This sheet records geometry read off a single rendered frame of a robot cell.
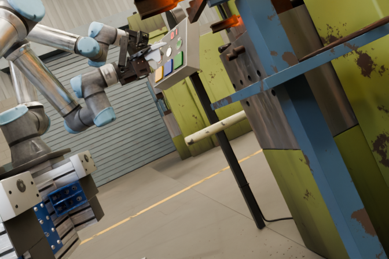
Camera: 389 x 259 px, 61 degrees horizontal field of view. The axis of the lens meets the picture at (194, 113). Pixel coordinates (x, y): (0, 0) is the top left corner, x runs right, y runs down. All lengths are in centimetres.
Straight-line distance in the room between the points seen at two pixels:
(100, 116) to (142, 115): 799
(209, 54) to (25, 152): 506
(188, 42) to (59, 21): 827
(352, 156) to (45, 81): 107
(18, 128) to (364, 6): 125
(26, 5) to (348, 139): 110
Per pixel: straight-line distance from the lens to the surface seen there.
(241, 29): 133
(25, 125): 145
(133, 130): 910
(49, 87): 125
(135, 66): 119
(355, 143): 124
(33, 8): 115
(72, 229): 139
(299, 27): 120
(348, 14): 110
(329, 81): 121
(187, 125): 607
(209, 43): 624
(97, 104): 117
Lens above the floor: 73
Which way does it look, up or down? level
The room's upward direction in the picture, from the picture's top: 24 degrees counter-clockwise
